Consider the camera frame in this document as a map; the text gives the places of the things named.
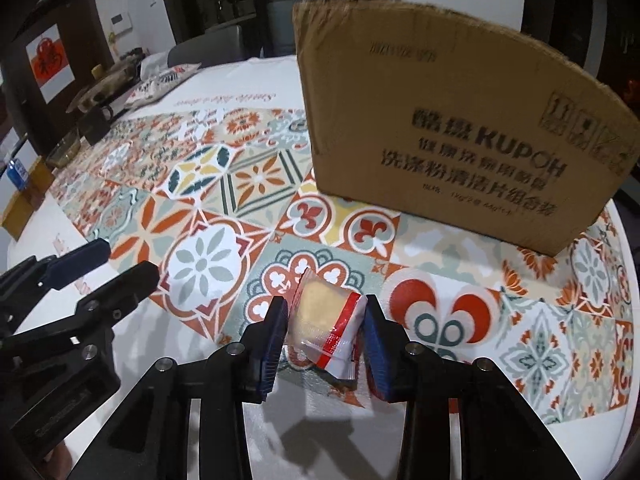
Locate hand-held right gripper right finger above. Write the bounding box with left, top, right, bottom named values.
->
left=364, top=294, right=563, bottom=480

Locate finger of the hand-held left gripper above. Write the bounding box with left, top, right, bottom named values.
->
left=0, top=239, right=112, bottom=306
left=0, top=261, right=160, bottom=361

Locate yellow cardboard box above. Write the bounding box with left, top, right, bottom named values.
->
left=0, top=157, right=55, bottom=241

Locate white red-striped pastry packet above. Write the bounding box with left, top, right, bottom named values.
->
left=282, top=267, right=366, bottom=396

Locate glass bowl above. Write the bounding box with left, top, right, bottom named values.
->
left=45, top=130, right=82, bottom=168

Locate brown cardboard box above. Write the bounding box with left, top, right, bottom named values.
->
left=292, top=0, right=640, bottom=257

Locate dark wooden door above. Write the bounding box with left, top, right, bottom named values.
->
left=0, top=0, right=116, bottom=161

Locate black mug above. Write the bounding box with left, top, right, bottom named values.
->
left=77, top=105, right=115, bottom=146

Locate dark tea tray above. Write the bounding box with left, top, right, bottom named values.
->
left=67, top=50, right=143, bottom=111

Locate person's left forearm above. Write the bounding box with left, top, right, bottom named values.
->
left=37, top=440, right=71, bottom=467

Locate patterned tile-print table mat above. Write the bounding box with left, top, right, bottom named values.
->
left=47, top=107, right=633, bottom=426

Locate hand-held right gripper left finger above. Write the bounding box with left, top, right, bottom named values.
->
left=65, top=296, right=290, bottom=480

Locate red and white wall poster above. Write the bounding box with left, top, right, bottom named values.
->
left=26, top=24, right=76, bottom=103

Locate small blue box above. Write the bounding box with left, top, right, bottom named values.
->
left=6, top=158, right=28, bottom=191

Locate grey chair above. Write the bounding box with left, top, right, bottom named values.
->
left=167, top=25, right=246, bottom=68

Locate patterned cushion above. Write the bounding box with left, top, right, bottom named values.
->
left=125, top=62, right=201, bottom=108

